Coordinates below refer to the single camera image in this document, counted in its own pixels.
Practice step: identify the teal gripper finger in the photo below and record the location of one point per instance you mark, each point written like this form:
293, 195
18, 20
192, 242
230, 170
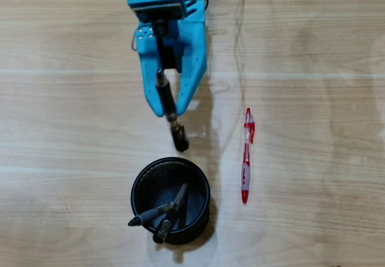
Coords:
195, 62
149, 68

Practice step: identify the black gel pen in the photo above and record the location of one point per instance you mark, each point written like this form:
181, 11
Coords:
168, 98

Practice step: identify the red retractable pen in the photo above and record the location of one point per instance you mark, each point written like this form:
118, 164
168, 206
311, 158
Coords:
246, 170

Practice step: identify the grey grip retractable pen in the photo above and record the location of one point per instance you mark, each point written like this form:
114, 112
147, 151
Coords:
149, 214

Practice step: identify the clear pen with black grip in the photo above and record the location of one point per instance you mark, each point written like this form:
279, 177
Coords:
162, 229

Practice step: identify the black mesh pen holder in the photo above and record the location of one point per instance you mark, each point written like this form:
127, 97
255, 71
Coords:
197, 225

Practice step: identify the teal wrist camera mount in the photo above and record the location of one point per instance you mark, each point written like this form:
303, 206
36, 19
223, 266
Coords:
156, 7

